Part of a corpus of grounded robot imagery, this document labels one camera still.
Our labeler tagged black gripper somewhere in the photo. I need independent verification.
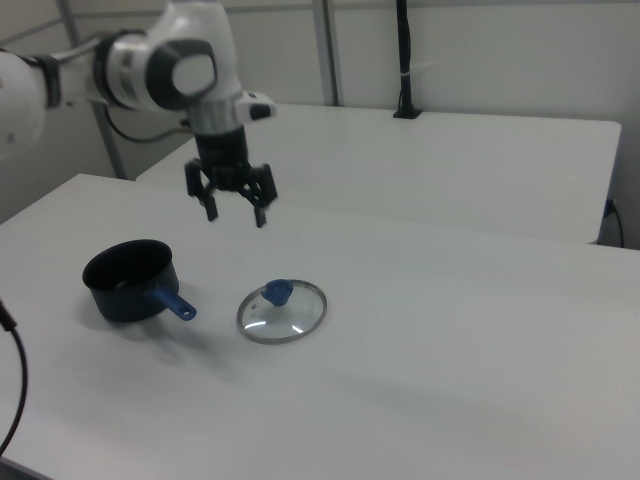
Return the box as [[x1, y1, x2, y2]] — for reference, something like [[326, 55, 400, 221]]
[[183, 125, 279, 229]]

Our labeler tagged glass lid with blue knob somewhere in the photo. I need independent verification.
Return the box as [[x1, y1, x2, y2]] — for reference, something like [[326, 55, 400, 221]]
[[235, 277, 329, 347]]

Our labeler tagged dark blue saucepan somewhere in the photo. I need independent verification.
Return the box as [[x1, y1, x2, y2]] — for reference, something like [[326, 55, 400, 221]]
[[81, 239, 198, 324]]

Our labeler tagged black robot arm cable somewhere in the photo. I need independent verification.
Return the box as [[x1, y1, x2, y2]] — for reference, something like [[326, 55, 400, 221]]
[[102, 103, 195, 145]]

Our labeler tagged white cable tie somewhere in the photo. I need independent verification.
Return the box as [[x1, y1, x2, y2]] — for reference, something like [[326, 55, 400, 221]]
[[399, 59, 439, 81]]

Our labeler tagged black camera pole with base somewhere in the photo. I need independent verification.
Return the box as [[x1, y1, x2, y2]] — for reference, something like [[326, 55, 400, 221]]
[[392, 0, 425, 120]]

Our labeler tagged thin black cable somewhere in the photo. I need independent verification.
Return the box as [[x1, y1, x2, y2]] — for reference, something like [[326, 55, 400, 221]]
[[0, 294, 29, 454]]

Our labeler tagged black cable with blue plug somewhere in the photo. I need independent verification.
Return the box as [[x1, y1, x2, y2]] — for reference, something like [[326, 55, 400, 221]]
[[604, 198, 626, 247]]

